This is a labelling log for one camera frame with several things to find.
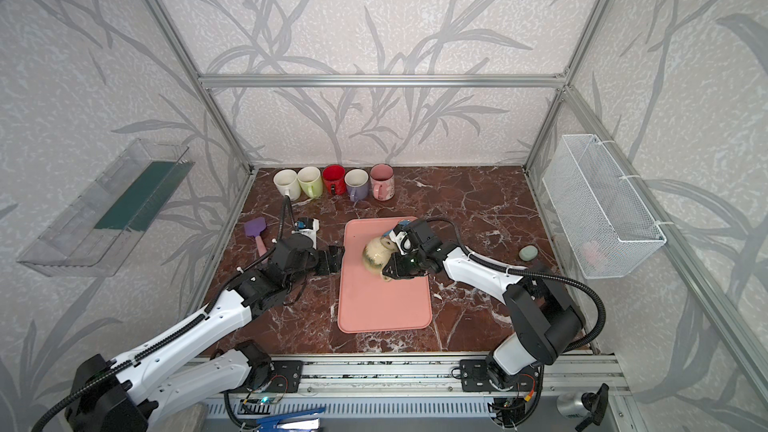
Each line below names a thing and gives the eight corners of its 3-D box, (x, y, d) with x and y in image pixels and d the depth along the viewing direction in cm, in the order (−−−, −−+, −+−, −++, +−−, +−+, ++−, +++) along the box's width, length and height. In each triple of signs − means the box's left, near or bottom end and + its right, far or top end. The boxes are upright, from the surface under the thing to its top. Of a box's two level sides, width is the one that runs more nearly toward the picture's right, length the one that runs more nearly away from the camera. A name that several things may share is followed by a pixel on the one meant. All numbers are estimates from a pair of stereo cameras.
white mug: (278, 196, 114) (269, 177, 106) (293, 184, 118) (285, 166, 110) (294, 207, 111) (285, 188, 103) (309, 194, 114) (301, 176, 106)
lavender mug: (345, 206, 111) (341, 191, 104) (348, 183, 118) (345, 168, 111) (368, 206, 111) (366, 191, 104) (370, 183, 118) (368, 168, 112)
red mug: (323, 196, 112) (319, 183, 107) (328, 177, 118) (324, 164, 113) (346, 196, 112) (344, 183, 107) (349, 177, 118) (347, 164, 113)
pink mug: (371, 209, 110) (368, 189, 101) (373, 184, 118) (371, 163, 109) (394, 209, 110) (393, 189, 101) (394, 184, 118) (394, 163, 109)
